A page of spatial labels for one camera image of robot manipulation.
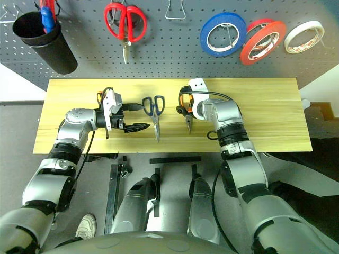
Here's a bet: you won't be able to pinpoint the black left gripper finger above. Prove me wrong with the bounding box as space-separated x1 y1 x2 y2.
123 122 150 134
122 102 146 112

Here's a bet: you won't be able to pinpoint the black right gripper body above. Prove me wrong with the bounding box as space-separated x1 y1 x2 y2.
180 86 194 117

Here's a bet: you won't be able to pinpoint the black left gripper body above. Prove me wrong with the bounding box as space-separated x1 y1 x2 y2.
109 111 126 132

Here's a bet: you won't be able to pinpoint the orange black needle-nose pliers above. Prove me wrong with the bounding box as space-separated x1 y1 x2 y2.
177 91 195 135

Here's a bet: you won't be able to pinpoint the grey perforated pegboard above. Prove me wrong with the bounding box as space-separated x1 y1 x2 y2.
0 0 339 88

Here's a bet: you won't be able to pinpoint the blue tape roll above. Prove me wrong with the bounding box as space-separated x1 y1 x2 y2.
200 12 247 58

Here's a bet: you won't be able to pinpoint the large red tape roll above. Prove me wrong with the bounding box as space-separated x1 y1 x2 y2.
240 20 288 66

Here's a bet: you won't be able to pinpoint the small red tape roll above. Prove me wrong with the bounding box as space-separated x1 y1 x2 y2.
247 17 275 32

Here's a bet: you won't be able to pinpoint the white tape roll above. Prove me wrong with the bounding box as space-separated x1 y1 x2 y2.
284 21 325 55

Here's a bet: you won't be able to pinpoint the black flat bar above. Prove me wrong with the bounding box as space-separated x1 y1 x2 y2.
149 156 202 164

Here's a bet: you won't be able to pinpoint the silver left robot leg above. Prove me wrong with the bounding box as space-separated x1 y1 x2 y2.
110 174 162 235

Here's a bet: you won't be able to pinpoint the silver robot leg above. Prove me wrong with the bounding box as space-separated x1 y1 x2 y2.
110 174 162 235
187 174 222 246

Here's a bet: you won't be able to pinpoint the black plastic cup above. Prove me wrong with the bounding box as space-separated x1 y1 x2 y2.
12 12 79 75

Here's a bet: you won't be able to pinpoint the silver right robot leg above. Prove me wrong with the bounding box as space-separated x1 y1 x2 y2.
187 174 222 246

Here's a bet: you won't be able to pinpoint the white sneaker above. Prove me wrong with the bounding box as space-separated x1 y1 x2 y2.
75 213 97 239

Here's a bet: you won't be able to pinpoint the grey robot torso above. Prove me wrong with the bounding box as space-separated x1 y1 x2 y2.
51 230 256 254

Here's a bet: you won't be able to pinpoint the dark brown wooden furniture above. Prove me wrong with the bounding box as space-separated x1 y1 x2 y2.
309 102 339 140

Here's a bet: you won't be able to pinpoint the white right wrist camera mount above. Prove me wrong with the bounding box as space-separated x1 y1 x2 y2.
188 78 210 120

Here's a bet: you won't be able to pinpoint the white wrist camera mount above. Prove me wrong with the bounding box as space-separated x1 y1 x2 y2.
102 89 124 132
188 78 210 120

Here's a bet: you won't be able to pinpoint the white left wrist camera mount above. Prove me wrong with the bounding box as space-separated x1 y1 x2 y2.
102 89 124 132

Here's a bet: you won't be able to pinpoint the blue handled scissors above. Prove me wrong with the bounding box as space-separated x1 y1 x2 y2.
142 95 165 143

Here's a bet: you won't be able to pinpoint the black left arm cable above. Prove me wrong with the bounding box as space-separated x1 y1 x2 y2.
76 86 114 186

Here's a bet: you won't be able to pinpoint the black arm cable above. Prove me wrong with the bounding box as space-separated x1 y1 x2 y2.
76 86 114 186
190 90 240 253

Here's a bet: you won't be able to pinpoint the black metal table post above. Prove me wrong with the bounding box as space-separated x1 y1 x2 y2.
104 164 119 235

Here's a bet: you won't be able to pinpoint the red handled scissors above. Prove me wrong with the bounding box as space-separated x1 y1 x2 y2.
103 2 148 64

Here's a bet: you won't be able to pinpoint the silver wire tape hook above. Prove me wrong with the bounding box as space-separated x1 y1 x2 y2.
261 25 278 49
221 23 238 50
315 26 332 50

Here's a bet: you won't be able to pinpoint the silver wire loop hook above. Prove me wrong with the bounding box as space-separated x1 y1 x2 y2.
165 0 185 20

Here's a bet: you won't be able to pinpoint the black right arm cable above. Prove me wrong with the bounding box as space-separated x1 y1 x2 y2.
190 90 240 253

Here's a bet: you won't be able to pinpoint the blue handled screwdriver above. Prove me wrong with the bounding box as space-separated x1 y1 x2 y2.
39 6 56 34

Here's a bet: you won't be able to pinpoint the red handled tool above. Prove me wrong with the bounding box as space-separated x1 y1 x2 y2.
39 0 58 22

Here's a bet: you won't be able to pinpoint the white wire pegboard hook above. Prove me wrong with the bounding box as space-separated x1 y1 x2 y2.
0 5 23 24

